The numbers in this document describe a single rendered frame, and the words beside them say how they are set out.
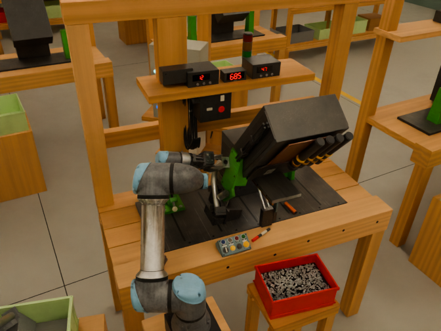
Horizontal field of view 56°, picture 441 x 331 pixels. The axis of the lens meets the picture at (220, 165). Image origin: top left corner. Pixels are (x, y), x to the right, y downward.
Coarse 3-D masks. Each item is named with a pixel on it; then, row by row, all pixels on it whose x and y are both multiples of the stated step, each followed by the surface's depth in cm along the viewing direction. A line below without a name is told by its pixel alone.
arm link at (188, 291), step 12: (180, 276) 150; (192, 276) 150; (168, 288) 147; (180, 288) 145; (192, 288) 146; (204, 288) 148; (168, 300) 145; (180, 300) 145; (192, 300) 144; (204, 300) 149; (168, 312) 148; (180, 312) 148; (192, 312) 147; (204, 312) 153
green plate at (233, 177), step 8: (232, 152) 205; (232, 160) 205; (240, 160) 198; (232, 168) 205; (240, 168) 200; (224, 176) 212; (232, 176) 205; (240, 176) 205; (224, 184) 212; (232, 184) 204; (240, 184) 207
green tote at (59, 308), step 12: (48, 300) 165; (60, 300) 166; (72, 300) 166; (0, 312) 163; (24, 312) 166; (36, 312) 167; (48, 312) 168; (60, 312) 170; (72, 312) 166; (72, 324) 163
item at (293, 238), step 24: (312, 216) 222; (336, 216) 222; (360, 216) 223; (384, 216) 228; (216, 240) 204; (264, 240) 205; (288, 240) 207; (312, 240) 214; (336, 240) 223; (168, 264) 191; (192, 264) 191; (216, 264) 195; (240, 264) 202; (120, 288) 179
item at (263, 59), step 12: (252, 60) 211; (264, 60) 212; (276, 60) 212; (192, 72) 196; (204, 72) 198; (216, 72) 200; (252, 72) 208; (264, 72) 211; (276, 72) 214; (192, 84) 199; (204, 84) 200
